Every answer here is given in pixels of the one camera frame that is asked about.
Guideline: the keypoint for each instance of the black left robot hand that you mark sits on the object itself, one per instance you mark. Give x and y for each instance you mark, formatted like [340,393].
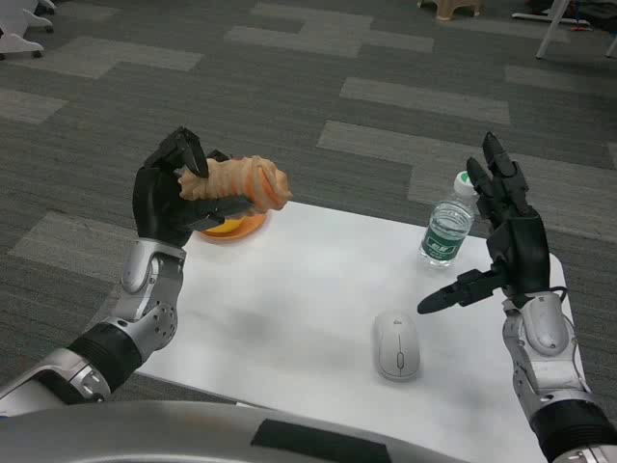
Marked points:
[154,207]

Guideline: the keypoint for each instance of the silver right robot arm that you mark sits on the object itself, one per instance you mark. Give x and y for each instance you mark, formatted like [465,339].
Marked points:
[544,333]

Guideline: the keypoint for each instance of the white slanted desk leg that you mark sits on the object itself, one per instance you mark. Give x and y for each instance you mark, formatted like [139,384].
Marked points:
[611,48]

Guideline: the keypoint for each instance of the long ridged bread roll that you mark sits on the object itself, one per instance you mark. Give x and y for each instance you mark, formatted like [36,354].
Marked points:
[250,178]

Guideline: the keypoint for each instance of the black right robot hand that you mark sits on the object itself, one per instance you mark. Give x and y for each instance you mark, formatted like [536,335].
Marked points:
[520,251]

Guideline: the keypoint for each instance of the orange plastic plate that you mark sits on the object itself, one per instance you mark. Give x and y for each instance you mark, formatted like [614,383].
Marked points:
[246,227]

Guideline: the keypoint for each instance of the clear water bottle green label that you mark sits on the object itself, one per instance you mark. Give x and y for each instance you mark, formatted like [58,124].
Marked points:
[443,236]

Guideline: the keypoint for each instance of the white desk leg frame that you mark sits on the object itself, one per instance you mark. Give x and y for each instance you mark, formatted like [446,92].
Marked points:
[552,31]

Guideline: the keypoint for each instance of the white computer mouse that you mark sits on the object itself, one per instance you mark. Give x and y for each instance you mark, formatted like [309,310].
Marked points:
[397,347]

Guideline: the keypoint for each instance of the beige plastic stool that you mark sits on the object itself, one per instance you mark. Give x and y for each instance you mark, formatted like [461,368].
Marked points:
[450,9]

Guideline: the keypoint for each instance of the silver robot chest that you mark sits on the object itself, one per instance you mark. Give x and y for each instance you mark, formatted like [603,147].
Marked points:
[144,434]

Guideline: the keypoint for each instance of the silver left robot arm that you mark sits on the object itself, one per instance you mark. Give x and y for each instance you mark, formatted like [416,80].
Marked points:
[144,275]

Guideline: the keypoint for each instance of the white rolling partition stand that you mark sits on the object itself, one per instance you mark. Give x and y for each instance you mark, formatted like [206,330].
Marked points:
[47,5]
[36,19]
[19,46]

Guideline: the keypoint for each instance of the yellow orange fruit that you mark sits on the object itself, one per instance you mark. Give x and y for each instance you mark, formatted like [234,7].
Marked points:
[229,225]

